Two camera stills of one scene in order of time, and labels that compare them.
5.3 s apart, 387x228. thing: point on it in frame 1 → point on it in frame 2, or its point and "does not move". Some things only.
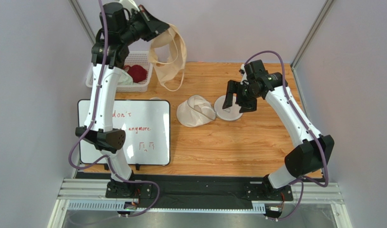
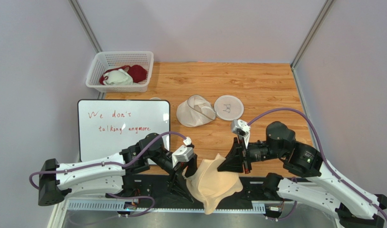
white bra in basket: [124, 79] does not move
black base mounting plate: [194, 191] does not move
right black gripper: [241, 94] → [244, 156]
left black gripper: [153, 26] → [176, 184]
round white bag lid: [228, 113] does not move
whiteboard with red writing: [146, 125] does not move
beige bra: [168, 53] → [211, 185]
